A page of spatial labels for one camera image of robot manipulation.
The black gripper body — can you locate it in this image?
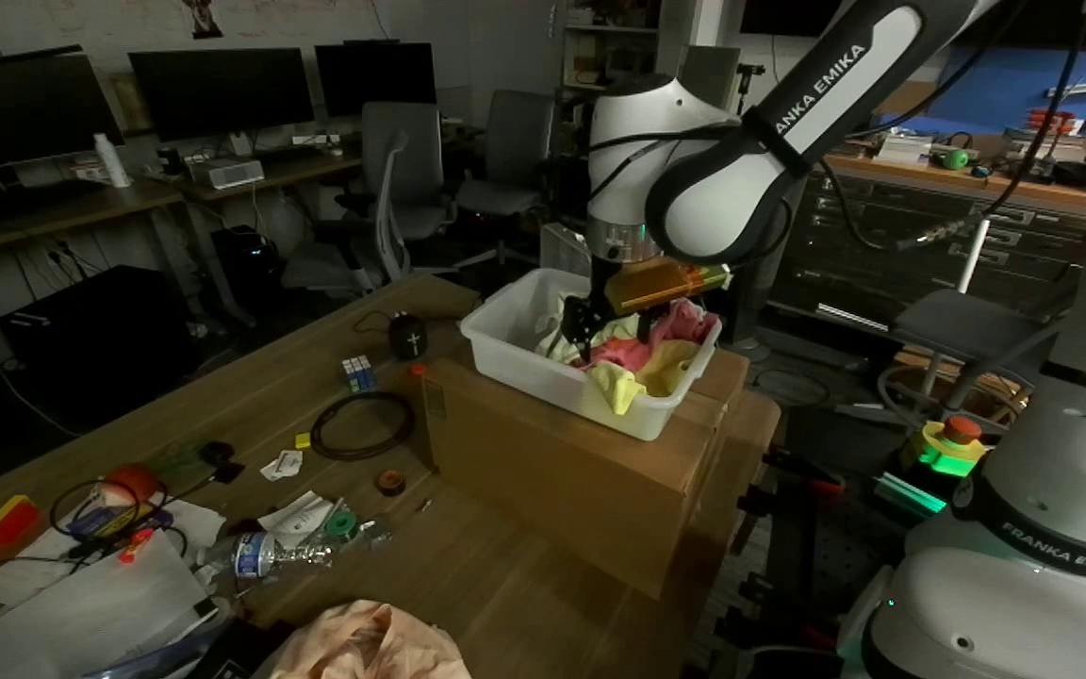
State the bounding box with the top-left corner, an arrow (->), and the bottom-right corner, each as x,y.
562,260 -> 618,347

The pink cloth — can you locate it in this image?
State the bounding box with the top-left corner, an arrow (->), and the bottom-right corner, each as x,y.
589,296 -> 718,369

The orange printed t-shirt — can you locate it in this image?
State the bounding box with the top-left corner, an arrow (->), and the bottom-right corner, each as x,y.
268,599 -> 470,679

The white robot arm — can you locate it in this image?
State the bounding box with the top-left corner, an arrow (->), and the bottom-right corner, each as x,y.
584,0 -> 999,264

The white second robot base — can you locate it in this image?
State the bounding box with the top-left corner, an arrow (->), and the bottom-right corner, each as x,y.
836,224 -> 1086,679

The white plastic storage box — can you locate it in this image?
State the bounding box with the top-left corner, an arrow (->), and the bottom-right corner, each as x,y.
461,269 -> 720,440

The brown cardboard box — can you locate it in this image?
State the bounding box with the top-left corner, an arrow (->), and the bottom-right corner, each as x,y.
421,351 -> 782,599

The yellow-green towel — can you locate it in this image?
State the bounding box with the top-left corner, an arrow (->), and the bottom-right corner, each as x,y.
589,339 -> 696,416

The rubiks cube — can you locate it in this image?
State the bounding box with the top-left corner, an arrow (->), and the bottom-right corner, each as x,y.
339,356 -> 378,393

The grey office chair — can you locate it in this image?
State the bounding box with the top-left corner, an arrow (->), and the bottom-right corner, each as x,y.
361,103 -> 452,279

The red emergency stop button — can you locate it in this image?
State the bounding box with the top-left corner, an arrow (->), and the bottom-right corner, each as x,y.
915,416 -> 988,480

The crumpled plastic bottle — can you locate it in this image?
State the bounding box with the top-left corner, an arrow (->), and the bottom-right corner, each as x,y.
229,532 -> 336,581

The middle black monitor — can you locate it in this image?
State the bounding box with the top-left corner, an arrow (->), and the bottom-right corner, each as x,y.
127,49 -> 312,141

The white spray bottle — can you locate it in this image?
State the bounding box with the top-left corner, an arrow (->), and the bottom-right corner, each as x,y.
94,130 -> 131,188

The wooden office desk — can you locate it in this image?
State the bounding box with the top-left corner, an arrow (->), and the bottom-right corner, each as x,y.
0,154 -> 361,247

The black cable ring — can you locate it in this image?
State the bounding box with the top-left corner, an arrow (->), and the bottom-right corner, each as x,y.
308,387 -> 417,462

